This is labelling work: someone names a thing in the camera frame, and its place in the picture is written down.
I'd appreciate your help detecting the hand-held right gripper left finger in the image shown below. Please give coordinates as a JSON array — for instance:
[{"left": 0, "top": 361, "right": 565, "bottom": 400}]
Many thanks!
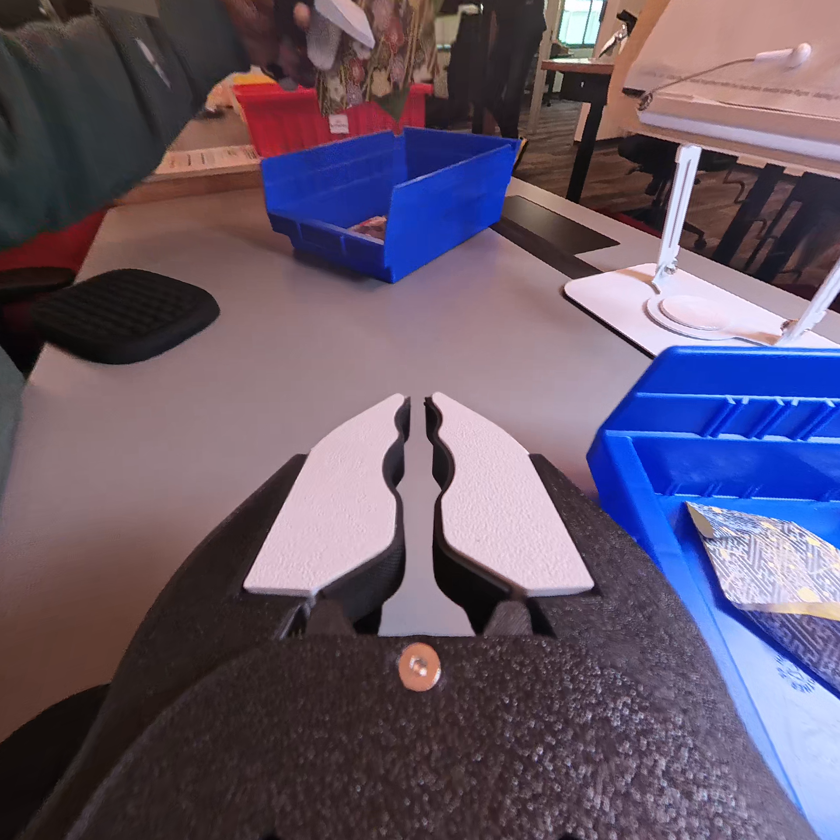
[{"left": 242, "top": 393, "right": 412, "bottom": 628}]

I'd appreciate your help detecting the person's left hand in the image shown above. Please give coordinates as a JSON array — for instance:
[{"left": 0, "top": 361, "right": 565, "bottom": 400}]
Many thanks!
[{"left": 221, "top": 0, "right": 319, "bottom": 74}]

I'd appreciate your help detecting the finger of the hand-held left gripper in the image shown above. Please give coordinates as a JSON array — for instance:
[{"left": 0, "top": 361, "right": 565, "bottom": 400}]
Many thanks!
[{"left": 305, "top": 0, "right": 378, "bottom": 72}]

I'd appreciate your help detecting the blue plastic bin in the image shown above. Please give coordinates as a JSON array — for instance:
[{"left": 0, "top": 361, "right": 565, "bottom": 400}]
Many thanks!
[
  {"left": 260, "top": 126, "right": 522, "bottom": 286},
  {"left": 586, "top": 344, "right": 840, "bottom": 840}
]

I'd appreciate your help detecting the green backed floral paper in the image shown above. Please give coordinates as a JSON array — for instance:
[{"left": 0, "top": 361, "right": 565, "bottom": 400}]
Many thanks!
[{"left": 319, "top": 0, "right": 442, "bottom": 122}]

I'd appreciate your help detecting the printed instruction sheet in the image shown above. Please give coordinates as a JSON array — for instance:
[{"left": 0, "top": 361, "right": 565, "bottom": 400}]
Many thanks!
[{"left": 623, "top": 0, "right": 840, "bottom": 109}]

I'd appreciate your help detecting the white printed sheet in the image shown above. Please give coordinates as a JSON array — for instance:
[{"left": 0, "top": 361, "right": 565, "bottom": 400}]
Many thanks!
[{"left": 154, "top": 143, "right": 266, "bottom": 179}]

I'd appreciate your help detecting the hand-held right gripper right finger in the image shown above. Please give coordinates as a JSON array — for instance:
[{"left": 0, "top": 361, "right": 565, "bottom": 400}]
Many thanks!
[{"left": 423, "top": 392, "right": 597, "bottom": 628}]

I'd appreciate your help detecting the red plastic bin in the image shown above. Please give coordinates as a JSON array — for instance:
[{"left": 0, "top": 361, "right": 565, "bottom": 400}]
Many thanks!
[{"left": 234, "top": 82, "right": 435, "bottom": 160}]

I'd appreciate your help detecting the black standing desk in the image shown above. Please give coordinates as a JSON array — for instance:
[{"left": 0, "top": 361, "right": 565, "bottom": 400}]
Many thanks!
[{"left": 536, "top": 56, "right": 618, "bottom": 206}]

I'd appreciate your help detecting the yellow backed black patterned paper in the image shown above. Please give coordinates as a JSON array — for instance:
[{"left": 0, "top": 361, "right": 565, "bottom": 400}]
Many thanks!
[{"left": 684, "top": 500, "right": 840, "bottom": 699}]

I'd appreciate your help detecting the red object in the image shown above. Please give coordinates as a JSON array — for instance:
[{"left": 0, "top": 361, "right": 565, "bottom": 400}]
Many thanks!
[{"left": 0, "top": 208, "right": 109, "bottom": 277}]

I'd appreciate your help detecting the black textured pad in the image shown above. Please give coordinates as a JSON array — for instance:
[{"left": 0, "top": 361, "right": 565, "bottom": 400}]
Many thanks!
[{"left": 32, "top": 268, "right": 221, "bottom": 367}]

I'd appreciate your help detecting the white stand plate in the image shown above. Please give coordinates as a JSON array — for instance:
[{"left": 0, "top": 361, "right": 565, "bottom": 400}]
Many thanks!
[{"left": 563, "top": 0, "right": 840, "bottom": 359}]

